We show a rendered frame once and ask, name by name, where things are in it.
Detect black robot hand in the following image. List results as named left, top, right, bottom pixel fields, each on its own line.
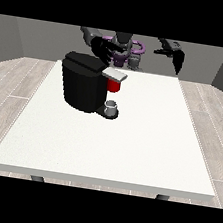
left=86, top=35, right=119, bottom=67
left=150, top=44, right=187, bottom=77

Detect pale grey machine lid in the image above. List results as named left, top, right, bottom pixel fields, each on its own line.
left=101, top=65, right=130, bottom=85

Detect red pod holder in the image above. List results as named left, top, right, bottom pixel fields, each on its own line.
left=105, top=78, right=122, bottom=95

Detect black coffee machine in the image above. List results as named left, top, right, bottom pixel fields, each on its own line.
left=54, top=49, right=127, bottom=122

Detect grey robot trunk purple rings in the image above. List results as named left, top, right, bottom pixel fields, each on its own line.
left=99, top=30, right=149, bottom=74

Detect small grey cup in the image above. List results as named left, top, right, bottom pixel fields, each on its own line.
left=103, top=99, right=120, bottom=118

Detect dark table leg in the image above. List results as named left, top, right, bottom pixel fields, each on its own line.
left=155, top=193, right=171, bottom=202
left=29, top=174, right=46, bottom=183

